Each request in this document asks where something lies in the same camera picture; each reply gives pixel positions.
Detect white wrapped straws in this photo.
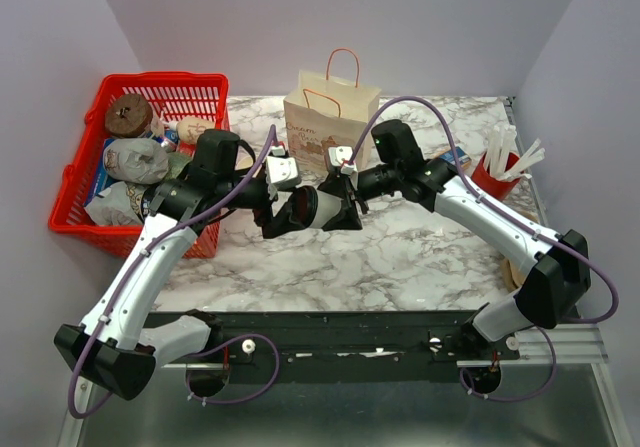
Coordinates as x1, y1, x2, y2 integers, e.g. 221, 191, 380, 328
479, 126, 545, 181

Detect blue orange card box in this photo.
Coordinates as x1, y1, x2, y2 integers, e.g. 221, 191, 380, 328
438, 147, 472, 170

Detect paper takeout bag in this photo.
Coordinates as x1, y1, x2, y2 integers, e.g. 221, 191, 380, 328
283, 48, 381, 174

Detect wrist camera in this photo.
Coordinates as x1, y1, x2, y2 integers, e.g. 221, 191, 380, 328
325, 146, 357, 176
265, 156, 301, 200

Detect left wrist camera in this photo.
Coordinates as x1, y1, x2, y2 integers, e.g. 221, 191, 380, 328
265, 156, 301, 200

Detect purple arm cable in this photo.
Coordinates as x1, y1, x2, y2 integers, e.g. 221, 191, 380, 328
344, 96, 620, 403
67, 124, 281, 420

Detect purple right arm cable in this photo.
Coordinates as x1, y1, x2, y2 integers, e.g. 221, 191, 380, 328
344, 96, 620, 403

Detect black coffee cup lid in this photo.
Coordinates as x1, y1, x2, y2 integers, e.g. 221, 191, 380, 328
289, 186, 318, 228

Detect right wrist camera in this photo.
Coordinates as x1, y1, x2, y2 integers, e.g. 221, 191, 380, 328
325, 146, 357, 176

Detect blue flat package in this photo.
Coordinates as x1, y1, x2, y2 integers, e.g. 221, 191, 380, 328
83, 138, 116, 207

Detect cardboard cup carrier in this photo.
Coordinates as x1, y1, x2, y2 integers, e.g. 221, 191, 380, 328
500, 258, 526, 292

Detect white paper coffee cup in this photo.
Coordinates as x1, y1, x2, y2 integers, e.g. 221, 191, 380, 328
310, 190, 342, 229

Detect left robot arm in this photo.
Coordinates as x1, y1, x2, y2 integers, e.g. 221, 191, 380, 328
54, 127, 295, 400

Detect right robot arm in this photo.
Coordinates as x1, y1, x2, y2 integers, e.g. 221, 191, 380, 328
318, 120, 591, 359

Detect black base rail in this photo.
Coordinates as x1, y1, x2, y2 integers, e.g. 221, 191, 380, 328
171, 311, 550, 391

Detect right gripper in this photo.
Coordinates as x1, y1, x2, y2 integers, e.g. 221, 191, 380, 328
315, 164, 400, 233

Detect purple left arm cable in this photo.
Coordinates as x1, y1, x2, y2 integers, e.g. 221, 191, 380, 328
67, 124, 281, 420

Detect silver snack bag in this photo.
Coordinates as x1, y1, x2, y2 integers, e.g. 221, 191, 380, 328
84, 181, 149, 226

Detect red plastic basket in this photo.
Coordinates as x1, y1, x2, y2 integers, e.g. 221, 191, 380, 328
48, 71, 230, 257

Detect beige printed bottle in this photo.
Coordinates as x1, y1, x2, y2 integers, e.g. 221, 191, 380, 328
165, 116, 216, 145

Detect grey crumpled bag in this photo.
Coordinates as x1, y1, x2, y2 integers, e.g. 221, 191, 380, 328
102, 138, 169, 185

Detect green avocado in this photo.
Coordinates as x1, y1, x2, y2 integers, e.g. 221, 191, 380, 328
164, 152, 192, 180

